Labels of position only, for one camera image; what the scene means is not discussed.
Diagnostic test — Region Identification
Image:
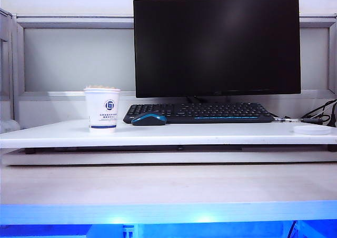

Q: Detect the blue lit robot base edge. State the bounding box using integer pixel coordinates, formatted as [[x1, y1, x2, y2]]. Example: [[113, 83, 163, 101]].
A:
[[0, 200, 337, 238]]

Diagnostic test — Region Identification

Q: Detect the white paper cup blue logo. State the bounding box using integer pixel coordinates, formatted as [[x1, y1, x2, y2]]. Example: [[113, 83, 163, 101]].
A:
[[83, 87, 121, 133]]

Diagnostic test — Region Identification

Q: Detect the black and blue mouse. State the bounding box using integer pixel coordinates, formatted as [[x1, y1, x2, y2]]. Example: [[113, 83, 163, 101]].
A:
[[131, 113, 168, 126]]

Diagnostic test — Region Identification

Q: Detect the white desk riser platform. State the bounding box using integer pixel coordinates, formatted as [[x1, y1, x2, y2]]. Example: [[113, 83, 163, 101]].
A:
[[0, 119, 337, 167]]

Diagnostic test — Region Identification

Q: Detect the black keyboard blue stripe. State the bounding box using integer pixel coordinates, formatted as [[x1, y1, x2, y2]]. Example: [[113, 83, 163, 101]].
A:
[[123, 102, 275, 124]]

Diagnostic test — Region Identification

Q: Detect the black computer monitor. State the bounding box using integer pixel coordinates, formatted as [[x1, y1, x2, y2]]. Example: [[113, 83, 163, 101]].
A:
[[133, 0, 302, 104]]

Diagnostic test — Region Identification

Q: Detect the grey framed rear partition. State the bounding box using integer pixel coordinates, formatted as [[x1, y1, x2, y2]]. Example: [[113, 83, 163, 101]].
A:
[[12, 14, 337, 123]]

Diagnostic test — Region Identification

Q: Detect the white round coaster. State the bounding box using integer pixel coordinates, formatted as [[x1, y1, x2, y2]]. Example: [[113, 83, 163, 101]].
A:
[[293, 125, 331, 136]]

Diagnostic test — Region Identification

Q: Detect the grey framed side partition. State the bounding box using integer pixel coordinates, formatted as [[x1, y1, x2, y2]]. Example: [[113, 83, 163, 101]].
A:
[[0, 8, 19, 123]]

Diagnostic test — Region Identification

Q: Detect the black cable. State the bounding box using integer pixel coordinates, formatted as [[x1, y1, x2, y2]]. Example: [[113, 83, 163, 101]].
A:
[[301, 98, 337, 128]]

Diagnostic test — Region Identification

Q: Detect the thin dark cable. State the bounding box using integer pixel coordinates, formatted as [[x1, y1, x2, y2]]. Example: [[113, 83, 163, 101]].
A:
[[288, 221, 298, 238]]

